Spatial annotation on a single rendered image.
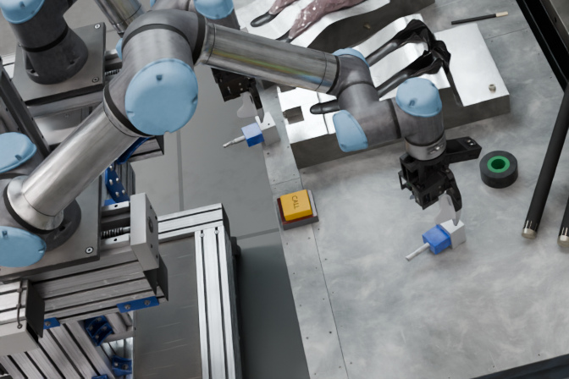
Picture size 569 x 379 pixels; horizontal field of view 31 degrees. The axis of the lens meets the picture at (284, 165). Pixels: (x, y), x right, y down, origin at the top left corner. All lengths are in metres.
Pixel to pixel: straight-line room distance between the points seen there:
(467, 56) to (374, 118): 0.67
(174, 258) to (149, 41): 1.45
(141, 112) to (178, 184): 1.89
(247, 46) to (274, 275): 1.48
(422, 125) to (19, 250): 0.75
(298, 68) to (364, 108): 0.14
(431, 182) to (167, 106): 0.56
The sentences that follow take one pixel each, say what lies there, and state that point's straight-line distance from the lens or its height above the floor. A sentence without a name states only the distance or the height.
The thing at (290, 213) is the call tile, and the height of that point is 0.84.
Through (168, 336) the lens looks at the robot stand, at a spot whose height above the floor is 0.21.
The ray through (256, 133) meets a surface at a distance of 2.40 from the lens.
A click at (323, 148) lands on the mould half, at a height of 0.85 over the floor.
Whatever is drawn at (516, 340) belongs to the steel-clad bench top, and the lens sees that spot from 2.02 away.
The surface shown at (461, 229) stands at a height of 0.84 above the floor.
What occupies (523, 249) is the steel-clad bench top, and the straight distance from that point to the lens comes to 2.14.
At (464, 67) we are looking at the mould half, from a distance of 2.41.
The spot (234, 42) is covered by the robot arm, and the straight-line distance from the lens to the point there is 1.80.
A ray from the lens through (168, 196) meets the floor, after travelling 3.50.
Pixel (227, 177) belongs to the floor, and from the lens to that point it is 3.49.
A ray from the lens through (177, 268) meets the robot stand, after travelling 3.03.
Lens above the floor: 2.53
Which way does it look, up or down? 47 degrees down
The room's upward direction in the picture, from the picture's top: 18 degrees counter-clockwise
